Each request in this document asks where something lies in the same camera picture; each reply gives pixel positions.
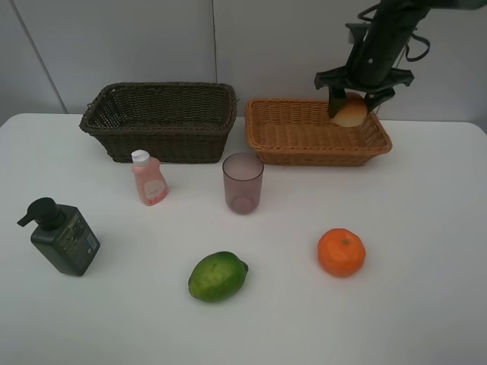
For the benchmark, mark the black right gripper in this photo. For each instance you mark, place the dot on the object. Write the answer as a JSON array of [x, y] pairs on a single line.
[[375, 78]]

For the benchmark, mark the red yellow apple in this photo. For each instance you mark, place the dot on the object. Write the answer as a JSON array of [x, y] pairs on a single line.
[[353, 112]]

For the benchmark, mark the translucent purple plastic cup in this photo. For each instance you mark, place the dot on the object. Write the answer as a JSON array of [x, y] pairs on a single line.
[[243, 177]]

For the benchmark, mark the orange mandarin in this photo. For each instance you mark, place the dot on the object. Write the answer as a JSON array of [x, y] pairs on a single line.
[[341, 253]]

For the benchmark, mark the pink bottle white cap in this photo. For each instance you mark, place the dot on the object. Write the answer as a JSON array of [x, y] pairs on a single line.
[[150, 183]]

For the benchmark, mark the green lime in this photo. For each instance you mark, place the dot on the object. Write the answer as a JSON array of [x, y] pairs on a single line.
[[217, 277]]

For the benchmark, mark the dark green pump bottle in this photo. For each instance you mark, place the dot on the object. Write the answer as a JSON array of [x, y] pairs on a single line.
[[62, 235]]

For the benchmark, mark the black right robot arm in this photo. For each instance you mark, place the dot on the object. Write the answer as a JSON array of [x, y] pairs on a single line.
[[384, 32]]

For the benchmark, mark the light brown wicker basket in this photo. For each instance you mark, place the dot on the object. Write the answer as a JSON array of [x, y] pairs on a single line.
[[298, 132]]

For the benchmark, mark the dark brown wicker basket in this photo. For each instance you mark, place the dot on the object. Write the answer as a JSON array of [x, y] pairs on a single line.
[[175, 122]]

